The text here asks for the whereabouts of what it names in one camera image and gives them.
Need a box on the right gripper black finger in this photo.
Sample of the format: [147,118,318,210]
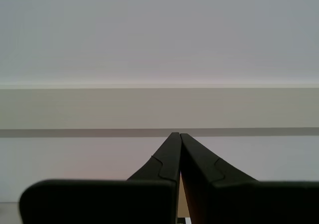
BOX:
[179,133,319,224]
[19,132,182,224]

